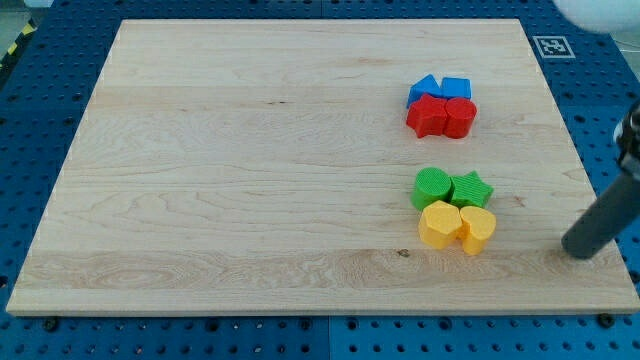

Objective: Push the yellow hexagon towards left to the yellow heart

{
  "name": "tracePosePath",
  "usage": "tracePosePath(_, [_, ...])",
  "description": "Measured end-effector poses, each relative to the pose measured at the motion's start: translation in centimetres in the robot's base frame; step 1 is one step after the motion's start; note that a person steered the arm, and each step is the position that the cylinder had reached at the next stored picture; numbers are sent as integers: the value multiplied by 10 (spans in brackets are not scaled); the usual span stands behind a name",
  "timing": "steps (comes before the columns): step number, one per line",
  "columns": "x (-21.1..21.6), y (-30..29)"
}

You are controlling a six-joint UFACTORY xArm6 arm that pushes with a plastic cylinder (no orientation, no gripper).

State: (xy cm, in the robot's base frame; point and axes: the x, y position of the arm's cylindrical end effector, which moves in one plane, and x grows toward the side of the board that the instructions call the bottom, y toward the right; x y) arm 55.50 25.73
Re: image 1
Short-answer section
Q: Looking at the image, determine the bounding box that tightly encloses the black metal tool mount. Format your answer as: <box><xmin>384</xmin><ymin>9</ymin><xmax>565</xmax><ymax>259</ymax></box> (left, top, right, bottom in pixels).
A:
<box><xmin>613</xmin><ymin>101</ymin><xmax>639</xmax><ymax>180</ymax></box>

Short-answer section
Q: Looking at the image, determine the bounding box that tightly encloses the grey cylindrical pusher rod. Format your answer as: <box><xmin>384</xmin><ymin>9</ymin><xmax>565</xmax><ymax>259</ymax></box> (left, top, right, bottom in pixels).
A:
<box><xmin>561</xmin><ymin>172</ymin><xmax>639</xmax><ymax>259</ymax></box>

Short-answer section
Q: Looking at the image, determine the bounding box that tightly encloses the yellow hexagon block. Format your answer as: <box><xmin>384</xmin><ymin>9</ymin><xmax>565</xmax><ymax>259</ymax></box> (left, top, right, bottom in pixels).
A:
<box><xmin>418</xmin><ymin>201</ymin><xmax>462</xmax><ymax>250</ymax></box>

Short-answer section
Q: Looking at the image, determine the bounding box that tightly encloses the yellow heart block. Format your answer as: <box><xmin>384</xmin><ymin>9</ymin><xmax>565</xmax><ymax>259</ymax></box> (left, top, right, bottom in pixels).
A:
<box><xmin>458</xmin><ymin>206</ymin><xmax>497</xmax><ymax>256</ymax></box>

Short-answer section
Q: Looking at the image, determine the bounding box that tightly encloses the white fiducial marker tag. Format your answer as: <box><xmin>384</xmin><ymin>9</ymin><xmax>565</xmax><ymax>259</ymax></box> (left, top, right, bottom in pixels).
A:
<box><xmin>533</xmin><ymin>35</ymin><xmax>575</xmax><ymax>59</ymax></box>

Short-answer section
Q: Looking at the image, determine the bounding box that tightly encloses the green star block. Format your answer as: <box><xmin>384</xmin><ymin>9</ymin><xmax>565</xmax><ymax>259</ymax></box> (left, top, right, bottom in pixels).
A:
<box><xmin>449</xmin><ymin>171</ymin><xmax>494</xmax><ymax>208</ymax></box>

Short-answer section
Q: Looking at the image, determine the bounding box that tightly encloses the red cylinder block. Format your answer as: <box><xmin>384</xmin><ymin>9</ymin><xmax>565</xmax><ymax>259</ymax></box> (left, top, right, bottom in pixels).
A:
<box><xmin>443</xmin><ymin>97</ymin><xmax>477</xmax><ymax>139</ymax></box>

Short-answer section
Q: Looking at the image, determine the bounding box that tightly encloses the blue cube block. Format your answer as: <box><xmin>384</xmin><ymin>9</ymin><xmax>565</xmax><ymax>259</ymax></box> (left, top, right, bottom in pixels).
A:
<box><xmin>441</xmin><ymin>77</ymin><xmax>472</xmax><ymax>99</ymax></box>

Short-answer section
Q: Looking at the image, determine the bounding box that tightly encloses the green cylinder block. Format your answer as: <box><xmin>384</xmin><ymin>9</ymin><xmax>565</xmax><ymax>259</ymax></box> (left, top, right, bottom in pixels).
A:
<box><xmin>410</xmin><ymin>167</ymin><xmax>452</xmax><ymax>211</ymax></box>

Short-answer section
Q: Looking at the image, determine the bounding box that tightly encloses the red star block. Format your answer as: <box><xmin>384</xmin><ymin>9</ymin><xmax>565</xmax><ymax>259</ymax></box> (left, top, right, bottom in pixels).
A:
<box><xmin>406</xmin><ymin>94</ymin><xmax>448</xmax><ymax>138</ymax></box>

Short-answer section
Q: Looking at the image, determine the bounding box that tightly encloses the blue triangle block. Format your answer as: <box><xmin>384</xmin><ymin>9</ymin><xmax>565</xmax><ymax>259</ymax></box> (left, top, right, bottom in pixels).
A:
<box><xmin>406</xmin><ymin>74</ymin><xmax>442</xmax><ymax>108</ymax></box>

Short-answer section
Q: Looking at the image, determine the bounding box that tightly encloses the wooden board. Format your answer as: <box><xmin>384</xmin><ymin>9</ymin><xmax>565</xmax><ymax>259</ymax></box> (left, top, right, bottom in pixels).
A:
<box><xmin>6</xmin><ymin>19</ymin><xmax>639</xmax><ymax>317</ymax></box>

